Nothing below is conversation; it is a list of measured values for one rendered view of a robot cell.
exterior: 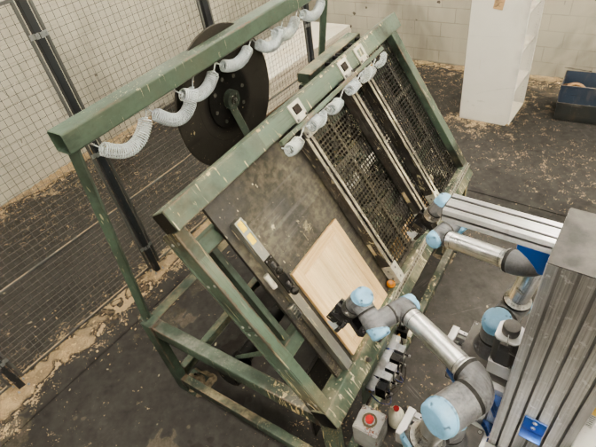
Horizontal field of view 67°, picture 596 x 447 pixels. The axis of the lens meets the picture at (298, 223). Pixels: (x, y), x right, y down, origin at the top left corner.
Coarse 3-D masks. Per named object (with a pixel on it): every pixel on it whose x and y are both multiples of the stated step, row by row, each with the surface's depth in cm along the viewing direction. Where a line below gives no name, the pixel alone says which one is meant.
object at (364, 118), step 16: (336, 64) 248; (368, 64) 244; (368, 80) 250; (352, 96) 258; (352, 112) 265; (368, 112) 265; (368, 128) 266; (384, 144) 272; (384, 160) 275; (400, 176) 276; (400, 192) 284; (416, 192) 284; (416, 208) 286
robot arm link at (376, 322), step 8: (368, 312) 160; (376, 312) 161; (384, 312) 160; (392, 312) 161; (360, 320) 162; (368, 320) 159; (376, 320) 159; (384, 320) 159; (392, 320) 160; (368, 328) 159; (376, 328) 158; (384, 328) 158; (376, 336) 157; (384, 336) 160
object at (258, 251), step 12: (252, 252) 201; (264, 252) 203; (264, 264) 203; (288, 300) 212; (300, 300) 212; (312, 312) 215; (312, 324) 214; (324, 336) 218; (336, 348) 222; (336, 360) 224; (348, 360) 226
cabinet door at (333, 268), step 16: (336, 224) 239; (320, 240) 230; (336, 240) 238; (304, 256) 222; (320, 256) 228; (336, 256) 236; (352, 256) 243; (304, 272) 219; (320, 272) 226; (336, 272) 234; (352, 272) 242; (368, 272) 250; (304, 288) 217; (320, 288) 225; (336, 288) 232; (352, 288) 240; (320, 304) 222; (352, 336) 234; (352, 352) 231
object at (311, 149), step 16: (304, 112) 225; (320, 112) 217; (304, 128) 223; (304, 144) 230; (320, 160) 232; (320, 176) 239; (336, 176) 238; (336, 192) 240; (352, 208) 242; (352, 224) 249; (368, 224) 248; (368, 240) 251; (384, 256) 253; (384, 272) 261; (400, 272) 260
